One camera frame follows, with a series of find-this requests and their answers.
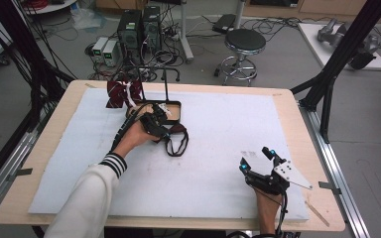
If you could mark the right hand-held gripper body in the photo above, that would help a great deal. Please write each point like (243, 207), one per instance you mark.
(268, 183)

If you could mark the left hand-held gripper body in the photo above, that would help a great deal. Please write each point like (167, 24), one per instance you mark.
(153, 122)

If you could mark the black hanger stand with tray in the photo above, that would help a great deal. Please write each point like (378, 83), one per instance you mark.
(175, 110)

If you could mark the dark red striped bow tie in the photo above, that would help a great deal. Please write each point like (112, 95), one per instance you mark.
(116, 94)

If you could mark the person's left hand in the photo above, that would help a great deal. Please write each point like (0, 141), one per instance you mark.
(135, 137)

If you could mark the person's right hand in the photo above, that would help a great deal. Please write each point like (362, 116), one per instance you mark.
(269, 210)

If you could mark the white foam mat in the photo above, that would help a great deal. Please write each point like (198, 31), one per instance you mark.
(211, 158)

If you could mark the thin wooden stick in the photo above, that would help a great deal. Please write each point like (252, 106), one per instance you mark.
(317, 214)

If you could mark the white power supply unit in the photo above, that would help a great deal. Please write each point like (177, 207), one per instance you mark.
(110, 53)
(99, 48)

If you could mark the white table leg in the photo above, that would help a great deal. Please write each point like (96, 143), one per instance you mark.
(186, 36)

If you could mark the black computer tower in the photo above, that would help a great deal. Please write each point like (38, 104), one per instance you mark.
(129, 31)
(151, 28)

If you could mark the black round stool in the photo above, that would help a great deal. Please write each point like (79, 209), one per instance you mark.
(244, 39)

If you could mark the flat black box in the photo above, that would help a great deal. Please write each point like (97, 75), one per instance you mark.
(224, 23)

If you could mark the white floor board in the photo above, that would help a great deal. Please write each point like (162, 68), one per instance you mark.
(314, 39)

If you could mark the clear plastic bag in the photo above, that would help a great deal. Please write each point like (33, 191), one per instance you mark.
(87, 18)

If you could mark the grey metal bracket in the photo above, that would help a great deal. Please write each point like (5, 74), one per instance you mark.
(21, 172)
(329, 187)

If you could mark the aluminium rail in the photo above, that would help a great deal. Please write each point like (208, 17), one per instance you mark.
(337, 165)
(10, 162)

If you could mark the black metal frame post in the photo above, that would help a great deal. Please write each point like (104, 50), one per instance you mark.
(340, 56)
(29, 59)

